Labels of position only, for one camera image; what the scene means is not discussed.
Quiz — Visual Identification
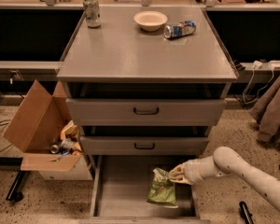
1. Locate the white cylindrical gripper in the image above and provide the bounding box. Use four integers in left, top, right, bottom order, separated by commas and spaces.
169, 158, 215, 185

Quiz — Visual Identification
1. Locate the green jalapeno chip bag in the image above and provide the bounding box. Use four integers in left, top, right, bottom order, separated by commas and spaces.
147, 167, 178, 208

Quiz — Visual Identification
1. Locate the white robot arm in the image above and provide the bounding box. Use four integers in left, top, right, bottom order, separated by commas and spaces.
169, 147, 280, 212

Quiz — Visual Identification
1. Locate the grey open bottom drawer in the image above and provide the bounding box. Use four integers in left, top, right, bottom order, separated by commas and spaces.
80, 156, 211, 224

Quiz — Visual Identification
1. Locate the grey middle drawer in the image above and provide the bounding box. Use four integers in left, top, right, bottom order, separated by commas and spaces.
80, 136, 208, 155

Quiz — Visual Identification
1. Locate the grey drawer cabinet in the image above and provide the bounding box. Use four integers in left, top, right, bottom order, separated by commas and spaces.
56, 5, 238, 224

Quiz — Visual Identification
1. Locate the grey top drawer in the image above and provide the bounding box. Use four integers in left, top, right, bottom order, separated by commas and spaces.
66, 99, 225, 126

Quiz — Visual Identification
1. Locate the black object on floor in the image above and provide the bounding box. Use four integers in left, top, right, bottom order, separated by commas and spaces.
239, 202, 254, 224

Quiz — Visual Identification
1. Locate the brown hanging cloth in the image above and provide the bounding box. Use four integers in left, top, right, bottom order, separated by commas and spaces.
250, 76, 280, 146

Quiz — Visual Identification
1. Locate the silver can in box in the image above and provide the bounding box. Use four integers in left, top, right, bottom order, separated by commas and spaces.
50, 144, 61, 154

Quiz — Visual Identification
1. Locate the white power strip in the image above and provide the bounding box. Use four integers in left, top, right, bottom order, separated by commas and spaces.
269, 60, 280, 68

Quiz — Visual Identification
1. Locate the blue lying soda can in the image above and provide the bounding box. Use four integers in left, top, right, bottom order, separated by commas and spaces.
163, 21, 196, 39

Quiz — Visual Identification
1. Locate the brown cardboard box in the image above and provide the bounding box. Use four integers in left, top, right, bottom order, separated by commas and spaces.
3, 80, 81, 172

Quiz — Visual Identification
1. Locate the cream bowl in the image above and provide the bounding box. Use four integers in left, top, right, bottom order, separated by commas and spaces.
133, 11, 167, 32

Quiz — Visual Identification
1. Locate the black stand leg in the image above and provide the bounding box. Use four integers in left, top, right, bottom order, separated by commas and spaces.
0, 157, 30, 203

